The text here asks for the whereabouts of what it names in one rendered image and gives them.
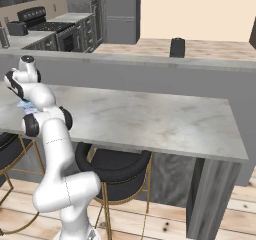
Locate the grey tall cupboard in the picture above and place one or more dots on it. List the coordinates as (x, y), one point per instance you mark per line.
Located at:
(96, 10)

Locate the black stool with gold legs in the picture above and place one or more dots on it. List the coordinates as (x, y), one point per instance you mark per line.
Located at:
(8, 149)
(116, 170)

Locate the pale blue yogurt container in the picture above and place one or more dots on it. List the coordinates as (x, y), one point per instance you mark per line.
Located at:
(27, 107)

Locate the black stool backrest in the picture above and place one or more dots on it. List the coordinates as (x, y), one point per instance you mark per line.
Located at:
(177, 47)

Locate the grey lower cupboards run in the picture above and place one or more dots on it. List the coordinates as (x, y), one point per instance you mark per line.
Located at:
(86, 30)
(45, 44)

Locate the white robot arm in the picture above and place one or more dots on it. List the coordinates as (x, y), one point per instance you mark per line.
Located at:
(56, 157)

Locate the grey wood island side panel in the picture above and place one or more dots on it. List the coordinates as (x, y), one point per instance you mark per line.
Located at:
(213, 200)

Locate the grey fridge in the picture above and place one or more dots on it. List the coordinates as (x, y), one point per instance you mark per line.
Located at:
(120, 14)

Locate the black stove with oven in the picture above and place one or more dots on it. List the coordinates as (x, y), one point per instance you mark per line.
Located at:
(63, 34)

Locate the dark grey toaster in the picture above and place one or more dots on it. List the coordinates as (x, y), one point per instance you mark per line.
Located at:
(16, 28)

